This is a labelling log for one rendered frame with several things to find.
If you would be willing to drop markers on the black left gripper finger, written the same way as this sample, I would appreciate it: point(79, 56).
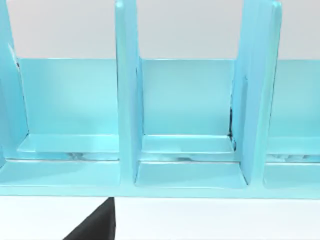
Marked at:
point(100, 222)

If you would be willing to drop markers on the light blue rack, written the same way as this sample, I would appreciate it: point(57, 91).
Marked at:
point(175, 100)

